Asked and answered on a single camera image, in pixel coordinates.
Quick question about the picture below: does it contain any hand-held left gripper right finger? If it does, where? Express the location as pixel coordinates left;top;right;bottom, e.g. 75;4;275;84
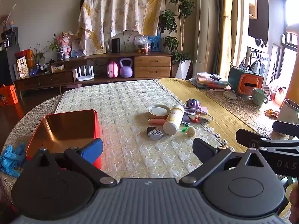
179;137;269;188

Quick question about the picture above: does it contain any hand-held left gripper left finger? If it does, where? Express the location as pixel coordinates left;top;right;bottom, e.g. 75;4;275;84
33;138;118;188

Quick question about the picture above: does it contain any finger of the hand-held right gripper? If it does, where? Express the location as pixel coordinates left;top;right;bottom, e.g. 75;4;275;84
272;120;299;134
235;128;299;148

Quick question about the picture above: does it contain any wooden ball with green stick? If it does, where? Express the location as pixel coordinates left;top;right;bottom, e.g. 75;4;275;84
180;125;196;137

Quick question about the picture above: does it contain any red metal tin box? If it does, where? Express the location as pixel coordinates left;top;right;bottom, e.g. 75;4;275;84
25;109;102;169

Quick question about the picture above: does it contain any white bottle with yellow label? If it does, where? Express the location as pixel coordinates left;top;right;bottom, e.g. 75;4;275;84
163;104;185;135

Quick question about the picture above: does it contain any black round tape measure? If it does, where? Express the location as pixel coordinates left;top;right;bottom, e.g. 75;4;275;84
146;126;164;141

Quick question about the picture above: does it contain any gold jar lid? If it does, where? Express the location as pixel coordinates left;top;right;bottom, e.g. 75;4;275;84
149;104;171;119

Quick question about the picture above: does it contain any person's right forearm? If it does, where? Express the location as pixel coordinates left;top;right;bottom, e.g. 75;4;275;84
289;182;299;224

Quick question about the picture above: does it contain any white cup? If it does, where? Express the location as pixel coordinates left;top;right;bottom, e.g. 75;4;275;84
278;99;299;125

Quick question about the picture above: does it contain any grey lace table cover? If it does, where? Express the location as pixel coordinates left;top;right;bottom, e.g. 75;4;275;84
0;87;292;215

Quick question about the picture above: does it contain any pink bottle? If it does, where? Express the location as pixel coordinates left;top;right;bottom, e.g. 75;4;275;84
274;86;286;105

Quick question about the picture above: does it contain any thin silver metal item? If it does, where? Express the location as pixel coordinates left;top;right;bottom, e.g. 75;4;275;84
184;107;214;121

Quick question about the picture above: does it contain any green mug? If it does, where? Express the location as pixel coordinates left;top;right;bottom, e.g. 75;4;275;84
252;88;269;106

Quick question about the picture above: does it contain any clear drinking glass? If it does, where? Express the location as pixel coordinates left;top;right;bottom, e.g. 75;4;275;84
241;86;254;102

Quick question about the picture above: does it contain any purple elephant-shaped toy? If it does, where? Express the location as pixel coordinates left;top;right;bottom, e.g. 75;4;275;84
186;99;201;110

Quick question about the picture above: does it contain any round beige coaster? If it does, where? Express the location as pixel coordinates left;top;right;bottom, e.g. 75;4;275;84
222;91;237;100

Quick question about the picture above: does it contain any quilted cream table mat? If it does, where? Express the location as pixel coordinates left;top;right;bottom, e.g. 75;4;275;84
55;79;234;183

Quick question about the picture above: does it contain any teal orange toaster box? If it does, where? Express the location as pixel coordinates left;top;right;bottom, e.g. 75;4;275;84
228;66;264;96

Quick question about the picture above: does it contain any stack of folders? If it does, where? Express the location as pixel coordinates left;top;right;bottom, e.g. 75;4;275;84
190;72;230;89

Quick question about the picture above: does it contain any kitchen utensil rack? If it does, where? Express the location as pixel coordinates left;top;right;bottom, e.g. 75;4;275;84
246;47;269;75

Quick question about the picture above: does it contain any white router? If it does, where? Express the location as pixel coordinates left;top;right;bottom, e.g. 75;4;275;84
75;66;94;82

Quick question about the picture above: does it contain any blue rubber glove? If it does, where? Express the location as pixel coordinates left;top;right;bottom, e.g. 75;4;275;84
0;142;27;178

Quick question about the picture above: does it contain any pink toy suitcase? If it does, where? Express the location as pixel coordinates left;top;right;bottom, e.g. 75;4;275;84
107;61;119;78

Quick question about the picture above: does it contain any white planter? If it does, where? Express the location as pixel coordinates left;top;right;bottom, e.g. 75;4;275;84
175;59;192;80

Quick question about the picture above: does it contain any purple kettlebell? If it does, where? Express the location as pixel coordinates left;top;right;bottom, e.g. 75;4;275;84
119;58;133;78

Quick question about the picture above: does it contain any orange paper bag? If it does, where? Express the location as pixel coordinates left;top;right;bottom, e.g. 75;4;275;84
0;84;19;106

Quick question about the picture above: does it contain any wooden tv cabinet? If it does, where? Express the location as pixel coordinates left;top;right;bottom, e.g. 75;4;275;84
13;52;174;98

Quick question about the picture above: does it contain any black cylinder speaker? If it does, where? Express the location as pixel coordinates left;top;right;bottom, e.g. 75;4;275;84
111;38;120;53

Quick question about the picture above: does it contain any thin leafy potted plant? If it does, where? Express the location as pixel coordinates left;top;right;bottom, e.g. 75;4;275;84
30;44;47;69

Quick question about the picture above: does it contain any white snack box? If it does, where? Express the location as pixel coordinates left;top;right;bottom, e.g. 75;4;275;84
16;56;30;78

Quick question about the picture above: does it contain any pink doll bouquet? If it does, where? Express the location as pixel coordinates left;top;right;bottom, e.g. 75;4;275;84
57;31;75;59

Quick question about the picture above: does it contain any small potted plant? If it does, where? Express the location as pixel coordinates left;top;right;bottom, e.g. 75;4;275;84
45;31;64;61

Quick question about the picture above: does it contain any yellow curtain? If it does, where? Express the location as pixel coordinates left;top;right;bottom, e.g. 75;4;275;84
216;0;236;78

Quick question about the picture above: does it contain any orange gift bag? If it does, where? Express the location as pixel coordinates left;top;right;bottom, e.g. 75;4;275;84
15;49;35;68

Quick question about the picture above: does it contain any plastic bag of fruit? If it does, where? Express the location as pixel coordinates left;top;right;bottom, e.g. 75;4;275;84
134;36;150;54

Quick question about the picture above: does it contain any blue picture box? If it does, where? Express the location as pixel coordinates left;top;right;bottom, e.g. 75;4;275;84
148;35;162;52

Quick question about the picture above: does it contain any beige standing air conditioner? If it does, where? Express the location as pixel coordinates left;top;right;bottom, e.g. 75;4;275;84
192;0;226;71

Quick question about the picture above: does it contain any dark side cabinet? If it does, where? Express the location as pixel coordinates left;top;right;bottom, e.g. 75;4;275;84
0;27;20;82

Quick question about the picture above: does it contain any floral cloth cover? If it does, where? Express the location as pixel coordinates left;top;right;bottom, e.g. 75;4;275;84
78;0;167;56

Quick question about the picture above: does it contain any tall green houseplant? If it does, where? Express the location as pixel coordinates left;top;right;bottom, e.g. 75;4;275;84
159;0;195;64

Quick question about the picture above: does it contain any dark wall cabinet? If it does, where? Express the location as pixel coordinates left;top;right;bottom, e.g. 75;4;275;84
248;0;269;42

